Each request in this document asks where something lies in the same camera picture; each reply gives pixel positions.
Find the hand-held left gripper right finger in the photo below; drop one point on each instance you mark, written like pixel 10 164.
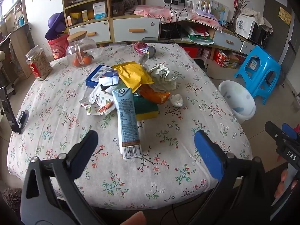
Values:
pixel 208 154

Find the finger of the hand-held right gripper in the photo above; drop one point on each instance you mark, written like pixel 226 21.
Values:
pixel 289 130
pixel 277 133

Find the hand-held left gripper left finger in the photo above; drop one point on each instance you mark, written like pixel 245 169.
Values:
pixel 86 150

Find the light blue milk carton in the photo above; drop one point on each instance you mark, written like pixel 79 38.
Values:
pixel 126 121

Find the white plastic bin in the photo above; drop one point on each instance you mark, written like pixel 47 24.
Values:
pixel 236 98

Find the yellow green sponge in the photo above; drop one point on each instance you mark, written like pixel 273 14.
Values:
pixel 146 112

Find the person's right hand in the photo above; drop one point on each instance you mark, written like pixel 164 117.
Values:
pixel 281 185

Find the person's left hand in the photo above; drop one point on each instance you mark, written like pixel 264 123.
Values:
pixel 133 219

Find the floral tablecloth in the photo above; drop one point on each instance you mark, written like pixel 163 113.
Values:
pixel 58 112

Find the white snack wrapper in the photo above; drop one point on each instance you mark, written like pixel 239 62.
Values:
pixel 96 100

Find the crumpled white tissue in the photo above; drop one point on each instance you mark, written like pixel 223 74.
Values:
pixel 177 100

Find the blue plastic stool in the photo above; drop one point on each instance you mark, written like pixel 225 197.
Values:
pixel 264 63

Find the blue cardboard box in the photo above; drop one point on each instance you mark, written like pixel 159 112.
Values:
pixel 98 75

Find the orange snack wrapper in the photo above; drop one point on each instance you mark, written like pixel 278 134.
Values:
pixel 154 96

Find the black phone stand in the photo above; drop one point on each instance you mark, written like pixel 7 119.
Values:
pixel 10 112

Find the orange mandarin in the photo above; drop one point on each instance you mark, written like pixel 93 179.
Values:
pixel 87 59
pixel 77 62

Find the yellow snack wrapper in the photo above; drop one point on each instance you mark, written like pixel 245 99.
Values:
pixel 133 75

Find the crumpled pale green paper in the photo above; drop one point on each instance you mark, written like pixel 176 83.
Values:
pixel 164 77

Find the black floor object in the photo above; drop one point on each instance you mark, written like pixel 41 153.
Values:
pixel 201 65

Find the brown fuzzy rug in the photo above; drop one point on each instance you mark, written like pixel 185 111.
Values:
pixel 11 199

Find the large red cardboard box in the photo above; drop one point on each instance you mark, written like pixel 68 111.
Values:
pixel 227 58

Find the dark grey door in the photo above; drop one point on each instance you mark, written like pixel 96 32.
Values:
pixel 276 35

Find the plastic jar with red label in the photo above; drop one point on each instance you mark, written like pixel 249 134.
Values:
pixel 38 63

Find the small red cardboard box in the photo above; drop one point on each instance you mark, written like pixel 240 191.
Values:
pixel 193 51

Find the glass jar with wooden lid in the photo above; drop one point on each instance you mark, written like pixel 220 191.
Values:
pixel 80 44

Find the red bucket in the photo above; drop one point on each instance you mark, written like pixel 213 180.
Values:
pixel 57 48

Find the white microwave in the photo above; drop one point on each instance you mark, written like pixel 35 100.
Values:
pixel 245 28

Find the yellow paper sheet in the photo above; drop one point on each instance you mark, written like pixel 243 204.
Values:
pixel 284 16

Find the beige printed cover cloth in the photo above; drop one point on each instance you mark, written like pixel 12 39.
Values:
pixel 260 18

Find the pink drink can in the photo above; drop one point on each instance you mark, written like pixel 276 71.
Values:
pixel 144 49

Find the tall wooden shelf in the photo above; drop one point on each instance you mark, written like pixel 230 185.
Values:
pixel 21 42

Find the dried twigs bundle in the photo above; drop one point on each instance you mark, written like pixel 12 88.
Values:
pixel 239 11

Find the purple hat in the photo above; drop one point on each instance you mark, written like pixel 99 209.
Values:
pixel 56 24

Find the colourful map board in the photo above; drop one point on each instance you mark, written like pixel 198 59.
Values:
pixel 221 10

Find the wooden shelf cabinet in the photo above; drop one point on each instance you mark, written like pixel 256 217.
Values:
pixel 110 16

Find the blue white box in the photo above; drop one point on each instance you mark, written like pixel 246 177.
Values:
pixel 100 10

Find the white router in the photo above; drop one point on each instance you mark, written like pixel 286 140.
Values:
pixel 202 7

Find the pink floral cloth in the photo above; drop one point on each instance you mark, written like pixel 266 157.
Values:
pixel 152 11

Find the wall power strip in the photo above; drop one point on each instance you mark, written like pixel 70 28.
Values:
pixel 177 1

